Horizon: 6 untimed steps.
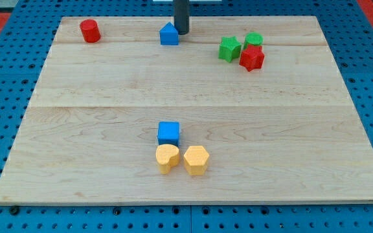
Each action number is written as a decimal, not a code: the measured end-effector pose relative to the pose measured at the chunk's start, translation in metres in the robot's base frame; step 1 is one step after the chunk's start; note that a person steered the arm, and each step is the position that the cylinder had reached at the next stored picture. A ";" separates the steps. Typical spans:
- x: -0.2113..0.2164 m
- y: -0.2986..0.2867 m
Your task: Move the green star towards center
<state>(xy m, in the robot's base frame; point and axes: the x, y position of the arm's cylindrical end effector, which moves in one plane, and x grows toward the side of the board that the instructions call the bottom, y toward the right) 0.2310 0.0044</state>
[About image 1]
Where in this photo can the red star block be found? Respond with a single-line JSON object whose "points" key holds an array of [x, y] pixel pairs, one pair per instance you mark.
{"points": [[252, 57]]}

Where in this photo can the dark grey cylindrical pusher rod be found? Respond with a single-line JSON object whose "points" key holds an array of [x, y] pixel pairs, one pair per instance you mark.
{"points": [[181, 16]]}

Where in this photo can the yellow heart block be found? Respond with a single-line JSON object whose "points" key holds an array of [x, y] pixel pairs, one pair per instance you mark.
{"points": [[167, 156]]}

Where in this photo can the green cylinder block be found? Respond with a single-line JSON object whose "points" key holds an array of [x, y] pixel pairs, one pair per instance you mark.
{"points": [[253, 38]]}

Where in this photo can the light wooden board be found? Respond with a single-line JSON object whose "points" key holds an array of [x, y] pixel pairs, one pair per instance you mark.
{"points": [[285, 134]]}

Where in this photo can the yellow hexagon block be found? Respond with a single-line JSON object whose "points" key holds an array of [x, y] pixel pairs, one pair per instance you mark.
{"points": [[196, 160]]}

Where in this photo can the green star block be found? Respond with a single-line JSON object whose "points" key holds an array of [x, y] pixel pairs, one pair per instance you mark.
{"points": [[229, 49]]}

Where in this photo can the red cylinder block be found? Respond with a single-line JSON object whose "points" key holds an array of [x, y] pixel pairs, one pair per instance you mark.
{"points": [[90, 30]]}

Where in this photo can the blue cube block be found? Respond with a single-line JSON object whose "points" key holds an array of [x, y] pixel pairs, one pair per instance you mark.
{"points": [[168, 133]]}

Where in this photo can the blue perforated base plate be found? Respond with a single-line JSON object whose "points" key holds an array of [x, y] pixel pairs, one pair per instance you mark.
{"points": [[24, 44]]}

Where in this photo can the blue triangular prism block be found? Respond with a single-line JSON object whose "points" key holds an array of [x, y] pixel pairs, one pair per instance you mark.
{"points": [[169, 35]]}

